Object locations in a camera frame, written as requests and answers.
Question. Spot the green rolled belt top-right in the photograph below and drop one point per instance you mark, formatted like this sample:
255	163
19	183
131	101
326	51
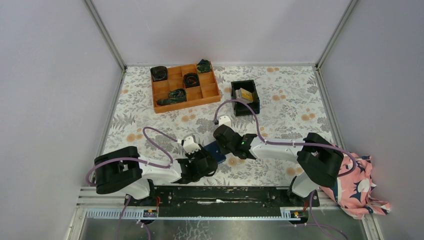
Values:
204	66

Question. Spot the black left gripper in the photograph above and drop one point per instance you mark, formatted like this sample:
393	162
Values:
201	153

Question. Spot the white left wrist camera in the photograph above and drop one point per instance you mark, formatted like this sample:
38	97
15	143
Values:
189	144

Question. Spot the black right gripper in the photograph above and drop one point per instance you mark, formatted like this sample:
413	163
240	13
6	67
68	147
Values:
224	149

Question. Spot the pink patterned cloth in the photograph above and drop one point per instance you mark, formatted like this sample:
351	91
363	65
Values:
352	192

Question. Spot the blue leather card holder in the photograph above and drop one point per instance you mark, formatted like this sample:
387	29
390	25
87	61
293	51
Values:
214	149

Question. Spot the green rolled belt front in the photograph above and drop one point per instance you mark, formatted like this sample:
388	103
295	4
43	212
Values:
174	97

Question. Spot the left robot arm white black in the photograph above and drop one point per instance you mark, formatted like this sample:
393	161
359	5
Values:
125	171

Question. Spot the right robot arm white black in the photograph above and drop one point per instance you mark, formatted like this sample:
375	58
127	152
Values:
319	160

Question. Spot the black rolled belt centre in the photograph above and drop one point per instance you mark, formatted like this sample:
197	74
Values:
191	80

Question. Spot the black rolled belt top-left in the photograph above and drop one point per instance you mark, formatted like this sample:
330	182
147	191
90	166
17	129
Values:
159	73

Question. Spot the orange wooden compartment tray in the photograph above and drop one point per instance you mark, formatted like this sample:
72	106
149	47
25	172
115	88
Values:
208	92

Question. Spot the stack of cards in bin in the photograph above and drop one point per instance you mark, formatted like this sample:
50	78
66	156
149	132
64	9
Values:
244	95

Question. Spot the floral table mat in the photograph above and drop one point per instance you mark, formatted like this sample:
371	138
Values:
291	106

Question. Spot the black plastic card bin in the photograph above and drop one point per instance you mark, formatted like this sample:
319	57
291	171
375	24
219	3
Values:
239	108

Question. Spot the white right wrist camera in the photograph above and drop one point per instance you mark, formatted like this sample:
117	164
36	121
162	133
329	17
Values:
224	120

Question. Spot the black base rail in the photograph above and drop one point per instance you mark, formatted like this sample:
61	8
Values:
224	201

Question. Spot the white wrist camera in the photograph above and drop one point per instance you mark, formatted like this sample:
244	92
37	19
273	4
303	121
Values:
224	120
189	144

